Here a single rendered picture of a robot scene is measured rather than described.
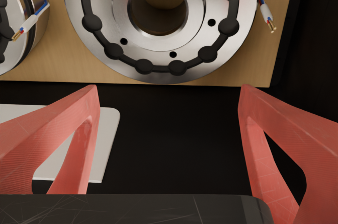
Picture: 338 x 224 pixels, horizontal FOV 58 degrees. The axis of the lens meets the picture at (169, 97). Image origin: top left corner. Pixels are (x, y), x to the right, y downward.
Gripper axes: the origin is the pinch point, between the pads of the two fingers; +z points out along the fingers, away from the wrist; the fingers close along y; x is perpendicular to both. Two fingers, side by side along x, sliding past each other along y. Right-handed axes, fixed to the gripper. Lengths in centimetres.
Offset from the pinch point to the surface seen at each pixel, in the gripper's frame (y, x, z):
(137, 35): 1.7, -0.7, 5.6
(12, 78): 12.2, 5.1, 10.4
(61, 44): 7.6, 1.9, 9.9
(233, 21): -3.5, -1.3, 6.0
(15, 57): 9.3, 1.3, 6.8
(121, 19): 2.5, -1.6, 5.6
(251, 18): -4.3, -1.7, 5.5
